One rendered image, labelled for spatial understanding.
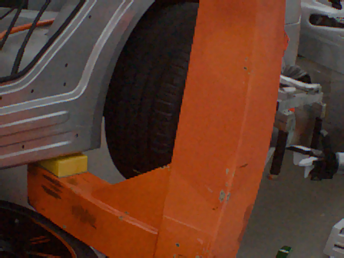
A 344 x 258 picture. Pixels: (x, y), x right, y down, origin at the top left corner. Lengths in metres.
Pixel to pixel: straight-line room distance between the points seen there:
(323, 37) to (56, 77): 3.01
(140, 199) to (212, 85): 0.35
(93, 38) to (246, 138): 0.56
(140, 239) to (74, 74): 0.48
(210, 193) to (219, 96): 0.21
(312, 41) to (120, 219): 3.05
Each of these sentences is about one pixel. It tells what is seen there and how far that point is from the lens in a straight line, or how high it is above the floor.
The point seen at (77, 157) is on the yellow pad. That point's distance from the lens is 1.89.
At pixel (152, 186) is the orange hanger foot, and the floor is 0.79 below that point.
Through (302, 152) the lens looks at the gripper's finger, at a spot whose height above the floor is 0.82.
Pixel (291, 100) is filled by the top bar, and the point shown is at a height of 0.98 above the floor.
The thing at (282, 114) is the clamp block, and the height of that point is 0.94.
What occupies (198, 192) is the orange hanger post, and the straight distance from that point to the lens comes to 1.52.
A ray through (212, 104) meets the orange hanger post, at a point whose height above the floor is 1.02.
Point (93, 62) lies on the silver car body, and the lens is 1.81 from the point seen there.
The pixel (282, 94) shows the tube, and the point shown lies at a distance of 1.87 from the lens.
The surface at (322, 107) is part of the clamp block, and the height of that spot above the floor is 0.94.
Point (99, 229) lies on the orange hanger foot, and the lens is 1.75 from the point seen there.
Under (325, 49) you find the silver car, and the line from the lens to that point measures 4.51.
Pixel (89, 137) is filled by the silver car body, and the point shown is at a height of 0.79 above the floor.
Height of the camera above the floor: 1.37
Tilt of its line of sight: 16 degrees down
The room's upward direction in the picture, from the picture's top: 10 degrees clockwise
